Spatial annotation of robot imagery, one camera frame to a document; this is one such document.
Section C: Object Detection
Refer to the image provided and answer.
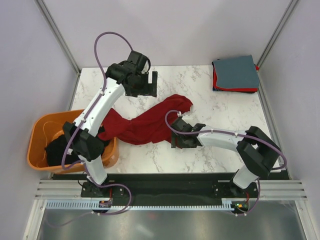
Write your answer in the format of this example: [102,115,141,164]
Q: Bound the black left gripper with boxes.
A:
[126,71,157,98]

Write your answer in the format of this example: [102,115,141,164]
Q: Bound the left aluminium frame post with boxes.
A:
[34,0,81,77]

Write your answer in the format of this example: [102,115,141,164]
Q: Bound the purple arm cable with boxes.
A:
[60,31,135,187]
[165,110,288,172]

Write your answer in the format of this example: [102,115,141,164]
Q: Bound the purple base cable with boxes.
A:
[46,181,133,228]
[231,191,260,218]

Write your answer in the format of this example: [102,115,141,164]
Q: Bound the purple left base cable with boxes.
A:
[46,181,133,228]

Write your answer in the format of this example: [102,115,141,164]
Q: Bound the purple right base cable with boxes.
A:
[231,191,260,218]

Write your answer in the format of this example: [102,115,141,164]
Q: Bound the black t shirt in basket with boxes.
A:
[44,122,109,167]

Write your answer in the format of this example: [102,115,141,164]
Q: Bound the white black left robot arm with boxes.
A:
[62,50,158,197]

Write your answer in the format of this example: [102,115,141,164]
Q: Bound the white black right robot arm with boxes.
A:
[170,117,281,197]

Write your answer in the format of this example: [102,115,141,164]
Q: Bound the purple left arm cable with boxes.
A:
[60,31,135,187]

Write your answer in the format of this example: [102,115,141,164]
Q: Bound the white slotted cable duct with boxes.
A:
[45,199,234,211]

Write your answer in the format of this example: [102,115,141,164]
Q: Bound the orange plastic laundry basket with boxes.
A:
[27,109,119,174]

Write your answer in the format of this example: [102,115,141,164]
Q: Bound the dark red t shirt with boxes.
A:
[97,94,193,145]

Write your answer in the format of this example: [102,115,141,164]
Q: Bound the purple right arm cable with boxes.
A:
[165,110,288,172]

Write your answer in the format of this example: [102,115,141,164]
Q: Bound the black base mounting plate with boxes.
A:
[53,173,259,206]

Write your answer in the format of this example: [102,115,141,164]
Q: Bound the folded grey blue t shirt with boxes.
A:
[212,54,259,90]

